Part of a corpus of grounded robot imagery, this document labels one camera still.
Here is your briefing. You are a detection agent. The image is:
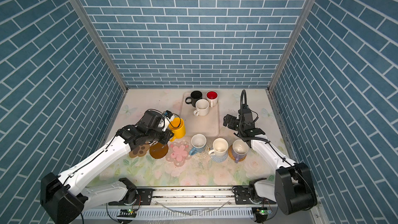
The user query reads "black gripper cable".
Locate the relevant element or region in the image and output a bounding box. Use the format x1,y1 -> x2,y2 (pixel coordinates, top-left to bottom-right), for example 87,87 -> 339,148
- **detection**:
239,89 -> 248,125
167,113 -> 182,130

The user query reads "brown paw shaped coaster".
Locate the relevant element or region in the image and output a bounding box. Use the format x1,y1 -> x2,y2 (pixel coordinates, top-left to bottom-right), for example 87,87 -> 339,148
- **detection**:
129,144 -> 151,158

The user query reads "plain white mug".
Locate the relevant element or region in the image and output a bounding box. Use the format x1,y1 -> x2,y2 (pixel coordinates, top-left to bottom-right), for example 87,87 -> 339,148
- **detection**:
208,138 -> 229,157

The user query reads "yellow mug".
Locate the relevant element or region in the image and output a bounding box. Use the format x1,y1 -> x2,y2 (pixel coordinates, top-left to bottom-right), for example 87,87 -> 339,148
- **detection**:
169,117 -> 186,142

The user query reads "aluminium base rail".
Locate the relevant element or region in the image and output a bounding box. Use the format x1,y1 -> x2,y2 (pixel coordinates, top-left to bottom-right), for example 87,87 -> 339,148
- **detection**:
77,185 -> 321,209

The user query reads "tan rattan round coaster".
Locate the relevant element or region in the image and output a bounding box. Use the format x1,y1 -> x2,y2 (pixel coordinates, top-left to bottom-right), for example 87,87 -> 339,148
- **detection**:
228,145 -> 247,163

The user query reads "left circuit board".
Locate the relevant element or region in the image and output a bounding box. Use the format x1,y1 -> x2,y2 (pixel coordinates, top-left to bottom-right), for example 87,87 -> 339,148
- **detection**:
117,209 -> 137,224

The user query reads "aluminium corner post right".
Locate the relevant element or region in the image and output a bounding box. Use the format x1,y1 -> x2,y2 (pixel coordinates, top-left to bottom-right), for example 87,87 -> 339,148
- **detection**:
268,0 -> 329,92

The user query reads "blue floral mug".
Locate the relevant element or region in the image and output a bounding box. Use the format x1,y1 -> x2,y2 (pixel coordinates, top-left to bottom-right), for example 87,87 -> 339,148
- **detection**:
189,134 -> 207,156

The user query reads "black mug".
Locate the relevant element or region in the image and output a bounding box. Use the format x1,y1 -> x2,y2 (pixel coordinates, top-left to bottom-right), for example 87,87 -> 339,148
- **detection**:
185,90 -> 203,107

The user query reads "circuit board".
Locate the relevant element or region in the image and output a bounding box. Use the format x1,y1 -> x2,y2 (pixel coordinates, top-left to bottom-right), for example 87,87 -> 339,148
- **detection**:
117,209 -> 137,224
252,207 -> 272,224

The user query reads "purple mug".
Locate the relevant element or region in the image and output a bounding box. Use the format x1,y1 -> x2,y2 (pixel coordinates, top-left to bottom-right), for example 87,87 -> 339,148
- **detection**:
231,140 -> 249,163

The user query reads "pink flower silicone coaster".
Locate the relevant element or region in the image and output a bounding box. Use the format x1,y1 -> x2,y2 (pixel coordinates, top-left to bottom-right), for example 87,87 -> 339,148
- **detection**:
166,141 -> 192,167

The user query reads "multicolour woven round coaster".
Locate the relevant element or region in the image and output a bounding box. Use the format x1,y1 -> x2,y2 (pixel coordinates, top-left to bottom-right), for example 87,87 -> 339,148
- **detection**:
193,145 -> 210,160

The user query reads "white mug red inside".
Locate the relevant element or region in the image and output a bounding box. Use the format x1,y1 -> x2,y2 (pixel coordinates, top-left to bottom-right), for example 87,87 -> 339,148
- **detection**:
206,91 -> 218,107

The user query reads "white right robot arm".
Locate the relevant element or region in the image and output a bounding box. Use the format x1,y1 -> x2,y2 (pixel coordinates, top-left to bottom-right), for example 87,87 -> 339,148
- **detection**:
223,108 -> 317,215

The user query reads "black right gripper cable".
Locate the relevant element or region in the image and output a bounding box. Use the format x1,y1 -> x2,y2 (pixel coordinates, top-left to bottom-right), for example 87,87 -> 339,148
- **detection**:
239,89 -> 248,125

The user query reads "blue woven round coaster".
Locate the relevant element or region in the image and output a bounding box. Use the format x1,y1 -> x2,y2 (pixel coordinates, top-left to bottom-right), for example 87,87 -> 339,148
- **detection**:
210,153 -> 228,163

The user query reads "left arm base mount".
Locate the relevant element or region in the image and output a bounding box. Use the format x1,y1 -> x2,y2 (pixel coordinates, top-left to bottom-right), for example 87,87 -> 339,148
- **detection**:
109,188 -> 154,206

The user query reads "right circuit board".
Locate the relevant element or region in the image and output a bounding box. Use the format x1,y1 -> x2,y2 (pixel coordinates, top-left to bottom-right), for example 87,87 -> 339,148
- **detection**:
252,207 -> 272,224

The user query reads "white vented strip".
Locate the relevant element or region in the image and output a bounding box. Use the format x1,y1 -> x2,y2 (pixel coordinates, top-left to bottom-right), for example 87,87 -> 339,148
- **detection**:
83,206 -> 254,220

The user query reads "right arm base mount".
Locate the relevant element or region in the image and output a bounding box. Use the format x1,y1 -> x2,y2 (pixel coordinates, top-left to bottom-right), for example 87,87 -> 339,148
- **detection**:
231,186 -> 276,205

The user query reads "aluminium corner post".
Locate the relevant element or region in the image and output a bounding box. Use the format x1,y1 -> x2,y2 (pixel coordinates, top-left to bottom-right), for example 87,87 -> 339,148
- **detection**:
268,0 -> 329,92
69,0 -> 128,93

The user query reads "white speckled mug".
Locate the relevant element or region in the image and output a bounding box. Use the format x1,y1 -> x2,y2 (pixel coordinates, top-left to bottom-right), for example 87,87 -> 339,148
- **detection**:
193,99 -> 210,116

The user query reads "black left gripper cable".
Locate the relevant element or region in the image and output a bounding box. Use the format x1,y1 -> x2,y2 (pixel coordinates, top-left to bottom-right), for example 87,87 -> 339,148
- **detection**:
167,113 -> 182,130

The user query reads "glossy brown scratched coaster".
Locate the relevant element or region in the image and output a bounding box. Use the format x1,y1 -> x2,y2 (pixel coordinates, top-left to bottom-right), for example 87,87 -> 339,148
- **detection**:
149,143 -> 169,159

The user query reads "aluminium corner post left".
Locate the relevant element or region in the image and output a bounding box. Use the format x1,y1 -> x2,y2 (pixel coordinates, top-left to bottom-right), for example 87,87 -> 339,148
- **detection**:
69,0 -> 128,93

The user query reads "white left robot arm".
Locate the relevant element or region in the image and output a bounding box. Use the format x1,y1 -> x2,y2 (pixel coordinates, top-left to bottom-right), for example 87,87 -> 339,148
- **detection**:
40,109 -> 176,224

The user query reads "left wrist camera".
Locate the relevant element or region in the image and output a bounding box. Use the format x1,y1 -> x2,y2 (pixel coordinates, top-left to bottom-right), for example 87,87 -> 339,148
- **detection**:
163,111 -> 175,121

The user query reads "beige serving tray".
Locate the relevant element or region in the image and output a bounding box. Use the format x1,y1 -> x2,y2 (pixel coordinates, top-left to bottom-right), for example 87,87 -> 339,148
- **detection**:
179,92 -> 220,138

